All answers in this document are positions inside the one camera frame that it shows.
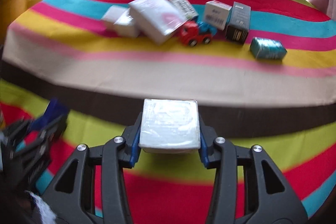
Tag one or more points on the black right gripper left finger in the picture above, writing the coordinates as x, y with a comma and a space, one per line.
71, 193

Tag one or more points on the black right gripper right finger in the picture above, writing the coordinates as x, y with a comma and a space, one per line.
268, 196

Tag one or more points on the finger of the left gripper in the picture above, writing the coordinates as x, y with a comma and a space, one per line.
18, 130
44, 139

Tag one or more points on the white silver logo box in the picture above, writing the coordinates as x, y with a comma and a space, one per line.
126, 26

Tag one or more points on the white square box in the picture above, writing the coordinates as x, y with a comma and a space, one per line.
170, 126

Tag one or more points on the large white pink box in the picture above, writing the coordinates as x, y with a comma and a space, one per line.
157, 19

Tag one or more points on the teal foil packet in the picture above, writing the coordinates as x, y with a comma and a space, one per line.
263, 48

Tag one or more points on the white barcode text box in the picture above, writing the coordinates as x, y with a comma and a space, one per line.
185, 7

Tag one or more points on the black grey tall box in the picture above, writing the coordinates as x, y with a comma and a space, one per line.
237, 28

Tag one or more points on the white medicine box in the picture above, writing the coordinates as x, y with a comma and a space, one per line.
216, 14

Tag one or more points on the small white box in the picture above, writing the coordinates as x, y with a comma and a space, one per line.
112, 15

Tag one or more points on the striped colourful tablecloth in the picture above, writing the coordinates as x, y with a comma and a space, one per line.
59, 48

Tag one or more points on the red blue toy truck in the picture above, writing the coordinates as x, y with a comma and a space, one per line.
193, 33

